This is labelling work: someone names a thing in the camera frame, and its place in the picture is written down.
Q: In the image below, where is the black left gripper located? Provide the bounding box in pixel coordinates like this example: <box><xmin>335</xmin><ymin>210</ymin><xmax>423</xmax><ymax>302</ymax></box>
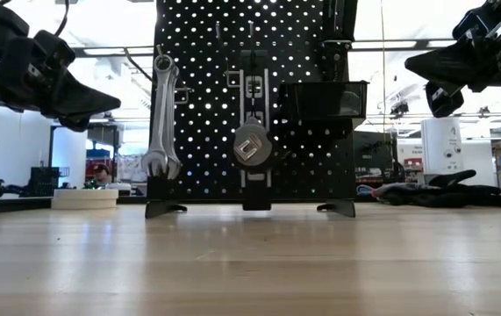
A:
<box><xmin>0</xmin><ymin>29</ymin><xmax>122</xmax><ymax>133</ymax></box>

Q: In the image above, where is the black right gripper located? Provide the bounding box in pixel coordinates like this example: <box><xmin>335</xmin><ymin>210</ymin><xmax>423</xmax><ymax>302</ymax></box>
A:
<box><xmin>404</xmin><ymin>0</ymin><xmax>501</xmax><ymax>119</ymax></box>

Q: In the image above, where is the large chrome combination wrench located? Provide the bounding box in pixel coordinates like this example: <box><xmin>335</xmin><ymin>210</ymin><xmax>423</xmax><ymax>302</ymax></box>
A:
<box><xmin>140</xmin><ymin>53</ymin><xmax>183</xmax><ymax>181</ymax></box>

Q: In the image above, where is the person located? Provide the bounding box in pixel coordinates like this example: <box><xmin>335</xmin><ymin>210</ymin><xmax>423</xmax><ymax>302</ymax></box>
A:
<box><xmin>87</xmin><ymin>163</ymin><xmax>115</xmax><ymax>190</ymax></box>

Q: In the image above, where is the black plastic crate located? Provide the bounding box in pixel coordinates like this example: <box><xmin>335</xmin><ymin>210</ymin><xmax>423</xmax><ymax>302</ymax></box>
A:
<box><xmin>29</xmin><ymin>166</ymin><xmax>61</xmax><ymax>198</ymax></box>

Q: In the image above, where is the white cylindrical appliance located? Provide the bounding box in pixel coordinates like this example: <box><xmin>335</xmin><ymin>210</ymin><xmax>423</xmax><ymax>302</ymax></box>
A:
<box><xmin>420</xmin><ymin>116</ymin><xmax>465</xmax><ymax>175</ymax></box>

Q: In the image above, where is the white masking tape roll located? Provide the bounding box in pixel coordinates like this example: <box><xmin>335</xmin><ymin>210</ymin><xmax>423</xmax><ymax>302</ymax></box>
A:
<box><xmin>51</xmin><ymin>188</ymin><xmax>119</xmax><ymax>210</ymax></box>

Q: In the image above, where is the black computer monitor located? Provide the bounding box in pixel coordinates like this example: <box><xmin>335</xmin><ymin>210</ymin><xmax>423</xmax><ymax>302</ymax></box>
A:
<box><xmin>354</xmin><ymin>130</ymin><xmax>399</xmax><ymax>172</ymax></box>

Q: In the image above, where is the black work glove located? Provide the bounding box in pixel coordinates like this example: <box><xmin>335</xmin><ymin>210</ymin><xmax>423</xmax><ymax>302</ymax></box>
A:
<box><xmin>427</xmin><ymin>169</ymin><xmax>501</xmax><ymax>198</ymax></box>

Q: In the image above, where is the black pegboard bin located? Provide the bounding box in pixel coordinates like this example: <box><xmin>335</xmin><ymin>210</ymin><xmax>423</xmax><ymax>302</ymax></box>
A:
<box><xmin>276</xmin><ymin>80</ymin><xmax>369</xmax><ymax>140</ymax></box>

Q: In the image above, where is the black perforated pegboard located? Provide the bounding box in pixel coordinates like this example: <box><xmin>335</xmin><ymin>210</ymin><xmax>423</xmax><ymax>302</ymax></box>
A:
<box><xmin>144</xmin><ymin>0</ymin><xmax>359</xmax><ymax>219</ymax></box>

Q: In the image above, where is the work glove with red cuff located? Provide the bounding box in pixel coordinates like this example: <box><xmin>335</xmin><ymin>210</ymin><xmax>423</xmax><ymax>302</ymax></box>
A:
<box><xmin>354</xmin><ymin>182</ymin><xmax>470</xmax><ymax>208</ymax></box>

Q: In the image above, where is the black ceiling camera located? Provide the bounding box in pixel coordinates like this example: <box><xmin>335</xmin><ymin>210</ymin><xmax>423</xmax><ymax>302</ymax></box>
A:
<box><xmin>390</xmin><ymin>101</ymin><xmax>410</xmax><ymax>119</ymax></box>

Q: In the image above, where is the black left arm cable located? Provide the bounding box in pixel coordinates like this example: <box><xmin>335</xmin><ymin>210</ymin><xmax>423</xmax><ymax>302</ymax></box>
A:
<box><xmin>54</xmin><ymin>0</ymin><xmax>71</xmax><ymax>37</ymax></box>

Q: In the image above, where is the silver wire loop hook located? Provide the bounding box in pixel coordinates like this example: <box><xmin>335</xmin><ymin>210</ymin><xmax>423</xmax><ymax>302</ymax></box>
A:
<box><xmin>224</xmin><ymin>69</ymin><xmax>242</xmax><ymax>89</ymax></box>
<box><xmin>173</xmin><ymin>85</ymin><xmax>194</xmax><ymax>105</ymax></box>

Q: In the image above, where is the black aluminium table frame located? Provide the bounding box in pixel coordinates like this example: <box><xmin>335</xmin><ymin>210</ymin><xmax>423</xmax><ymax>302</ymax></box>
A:
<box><xmin>0</xmin><ymin>192</ymin><xmax>501</xmax><ymax>216</ymax></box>

